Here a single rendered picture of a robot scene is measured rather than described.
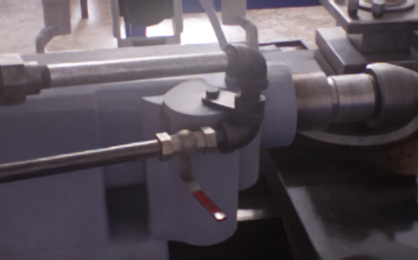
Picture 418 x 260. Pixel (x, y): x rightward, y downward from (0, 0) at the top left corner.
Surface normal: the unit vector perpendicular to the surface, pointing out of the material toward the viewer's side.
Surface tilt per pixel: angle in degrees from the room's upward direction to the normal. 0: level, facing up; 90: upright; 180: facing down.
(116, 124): 86
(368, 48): 90
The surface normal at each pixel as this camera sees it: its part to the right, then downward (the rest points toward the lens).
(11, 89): 0.45, 0.59
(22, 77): 0.46, -0.15
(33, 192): 0.16, 0.15
